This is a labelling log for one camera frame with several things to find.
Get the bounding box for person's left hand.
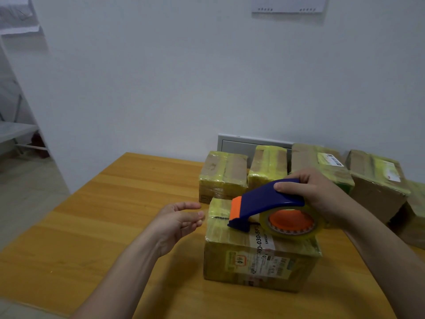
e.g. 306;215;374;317
150;201;205;258

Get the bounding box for person's right hand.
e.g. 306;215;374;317
273;168;349;230

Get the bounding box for blue orange tape dispenser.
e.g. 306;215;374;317
227;178;323;240

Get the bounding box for person's left forearm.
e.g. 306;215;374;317
69;229;161;319

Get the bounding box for person's right forearm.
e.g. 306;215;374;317
342;204;425;319

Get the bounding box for narrow taped cardboard box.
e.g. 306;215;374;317
247;145;289;191

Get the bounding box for taped box white sticker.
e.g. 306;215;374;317
290;143;355;195

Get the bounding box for small taped cardboard box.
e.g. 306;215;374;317
198;151;249;205

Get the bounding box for taped cardboard box printed label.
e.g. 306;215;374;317
203;197;323;293

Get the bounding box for large taped box white label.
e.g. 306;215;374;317
345;149;411;225

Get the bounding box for white metal table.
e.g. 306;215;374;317
0;121;50;156

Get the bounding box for white shelf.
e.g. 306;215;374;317
0;0;42;36

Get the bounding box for grey wall panel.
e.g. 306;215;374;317
217;134;294;160

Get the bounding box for white wall calendar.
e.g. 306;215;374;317
251;0;328;14

